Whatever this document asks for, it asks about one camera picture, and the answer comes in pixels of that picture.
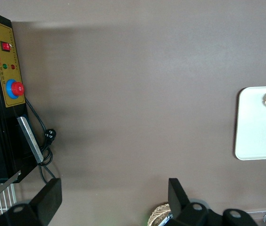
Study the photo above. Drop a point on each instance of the woven wicker basket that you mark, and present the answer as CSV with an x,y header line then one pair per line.
x,y
157,213

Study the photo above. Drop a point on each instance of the red emergency stop button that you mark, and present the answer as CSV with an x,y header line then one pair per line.
x,y
17,88

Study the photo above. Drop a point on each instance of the small packet in basket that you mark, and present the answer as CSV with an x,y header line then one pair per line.
x,y
167,217

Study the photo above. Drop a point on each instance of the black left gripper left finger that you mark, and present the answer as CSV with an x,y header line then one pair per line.
x,y
48,200

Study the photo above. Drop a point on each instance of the red rocker switch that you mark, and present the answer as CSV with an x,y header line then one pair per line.
x,y
5,46

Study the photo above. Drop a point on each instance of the white plastic tray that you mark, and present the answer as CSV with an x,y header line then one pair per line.
x,y
253,131

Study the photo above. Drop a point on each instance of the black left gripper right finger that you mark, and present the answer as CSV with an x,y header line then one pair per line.
x,y
177,200

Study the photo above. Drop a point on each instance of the clear plastic container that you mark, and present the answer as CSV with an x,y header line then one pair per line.
x,y
260,215

